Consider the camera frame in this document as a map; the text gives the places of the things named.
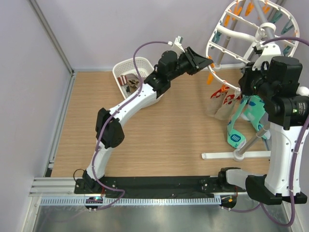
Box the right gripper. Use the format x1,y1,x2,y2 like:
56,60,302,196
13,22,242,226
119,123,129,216
239,61,275,101

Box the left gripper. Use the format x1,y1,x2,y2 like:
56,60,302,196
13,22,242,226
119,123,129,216
168,47,212,82

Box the white round clip hanger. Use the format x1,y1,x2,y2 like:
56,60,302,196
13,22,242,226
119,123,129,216
205,0,300,94

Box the grey sock rust striped cuff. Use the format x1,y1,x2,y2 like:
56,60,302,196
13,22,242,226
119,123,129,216
117,75,128,86

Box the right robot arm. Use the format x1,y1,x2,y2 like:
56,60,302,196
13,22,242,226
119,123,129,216
217,56,309,205

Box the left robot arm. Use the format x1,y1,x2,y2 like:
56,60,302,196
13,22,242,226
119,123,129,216
83,47,213,193

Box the teal patterned sock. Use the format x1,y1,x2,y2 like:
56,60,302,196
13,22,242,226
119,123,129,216
227,96,249,149
240,95,266,131

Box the white and grey drying rack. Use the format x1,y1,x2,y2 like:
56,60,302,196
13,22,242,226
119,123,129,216
202,0,309,161

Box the white perforated plastic basket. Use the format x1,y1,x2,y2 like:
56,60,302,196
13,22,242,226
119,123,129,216
112,57,154,100

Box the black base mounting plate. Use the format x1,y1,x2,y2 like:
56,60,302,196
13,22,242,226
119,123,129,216
73,175,247,195

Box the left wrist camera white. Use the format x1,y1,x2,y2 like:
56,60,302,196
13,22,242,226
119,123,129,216
168,36,185,56

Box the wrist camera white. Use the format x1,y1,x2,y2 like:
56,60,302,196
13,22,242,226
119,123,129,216
168,36,185,56
252,42,281,71

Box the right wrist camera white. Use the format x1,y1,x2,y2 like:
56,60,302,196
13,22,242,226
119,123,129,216
252,42,281,71

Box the slotted grey cable duct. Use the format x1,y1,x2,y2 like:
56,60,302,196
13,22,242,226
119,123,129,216
40,195,221,206

